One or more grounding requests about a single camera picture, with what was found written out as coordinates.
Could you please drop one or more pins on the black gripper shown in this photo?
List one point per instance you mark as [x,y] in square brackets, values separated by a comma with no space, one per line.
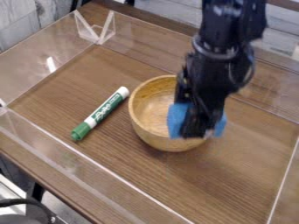
[211,76]

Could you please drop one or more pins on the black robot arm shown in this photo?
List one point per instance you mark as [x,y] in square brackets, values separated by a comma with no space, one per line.
[230,22]

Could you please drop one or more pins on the green white marker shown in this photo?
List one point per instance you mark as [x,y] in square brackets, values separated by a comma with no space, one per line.
[99,114]

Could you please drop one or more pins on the brown wooden bowl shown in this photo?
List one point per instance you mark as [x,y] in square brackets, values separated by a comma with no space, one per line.
[148,104]

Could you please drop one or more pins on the clear acrylic tray walls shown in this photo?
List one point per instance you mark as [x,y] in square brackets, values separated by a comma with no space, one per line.
[238,179]

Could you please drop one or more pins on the blue block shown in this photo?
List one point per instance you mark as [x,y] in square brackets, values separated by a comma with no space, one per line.
[175,117]

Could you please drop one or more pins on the clear acrylic corner bracket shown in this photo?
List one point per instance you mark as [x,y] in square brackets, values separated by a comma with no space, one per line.
[94,33]

